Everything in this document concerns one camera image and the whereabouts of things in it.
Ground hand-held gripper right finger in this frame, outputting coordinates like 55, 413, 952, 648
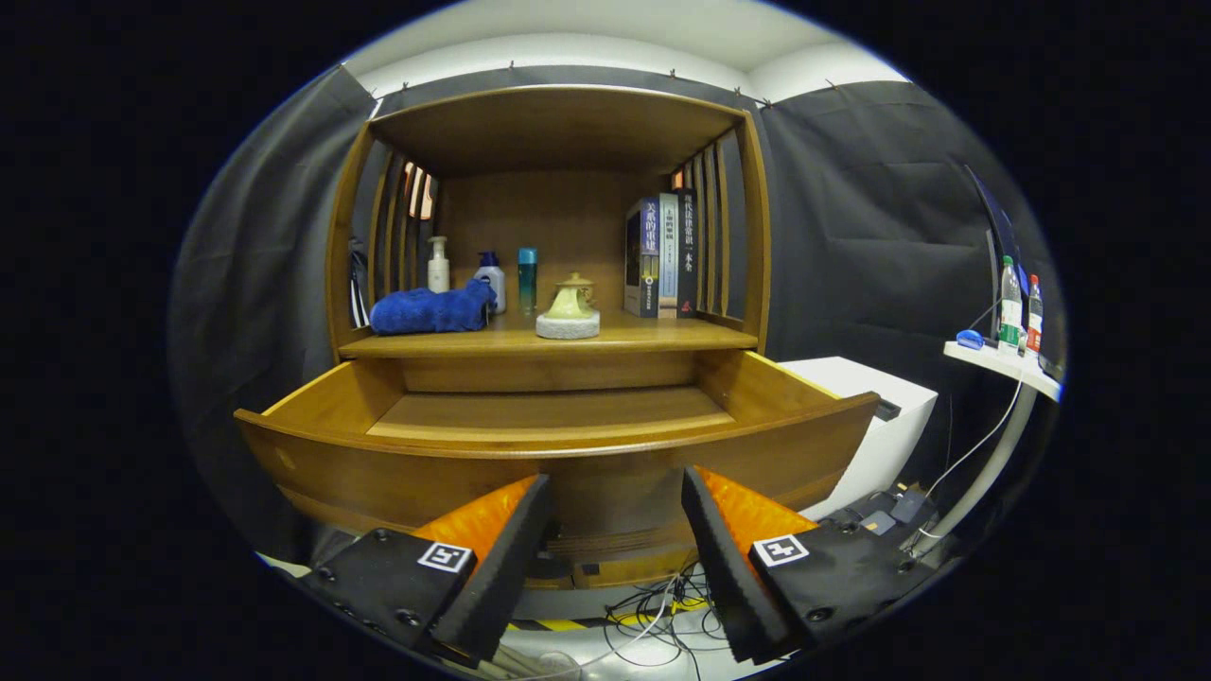
680, 464, 939, 666

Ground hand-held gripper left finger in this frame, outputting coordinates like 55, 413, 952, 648
301, 473, 555, 669

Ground wooden drawer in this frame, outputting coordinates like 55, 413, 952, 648
234, 350, 881, 587

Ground pale green ceramic ornament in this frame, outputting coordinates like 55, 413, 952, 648
535, 282, 602, 341

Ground white drawer unit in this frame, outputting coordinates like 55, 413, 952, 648
778, 357, 939, 521

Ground wooden countertop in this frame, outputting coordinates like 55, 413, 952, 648
339, 307, 760, 360

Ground wooden cabinet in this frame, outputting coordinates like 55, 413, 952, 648
234, 83, 881, 592

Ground black power adapter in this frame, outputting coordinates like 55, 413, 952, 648
823, 482, 939, 545

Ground blue towel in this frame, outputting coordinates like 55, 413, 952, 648
369, 279, 499, 336

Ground white bottle blue cap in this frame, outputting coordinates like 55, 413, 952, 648
474, 251, 507, 315

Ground black book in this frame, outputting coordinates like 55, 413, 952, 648
676, 189, 699, 319

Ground grey book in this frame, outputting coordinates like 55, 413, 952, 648
658, 193, 679, 320

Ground blue book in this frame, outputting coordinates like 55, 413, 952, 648
623, 197, 660, 319

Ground white side table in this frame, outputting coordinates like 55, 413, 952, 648
904, 340, 1063, 559

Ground green label water bottle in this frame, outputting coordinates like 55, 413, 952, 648
999, 255, 1024, 349

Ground computer monitor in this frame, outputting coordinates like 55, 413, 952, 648
965, 166, 1027, 341

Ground tangled floor cables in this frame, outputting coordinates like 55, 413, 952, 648
501, 558, 734, 680

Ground white hanging cable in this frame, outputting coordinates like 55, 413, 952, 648
925, 376, 1027, 498

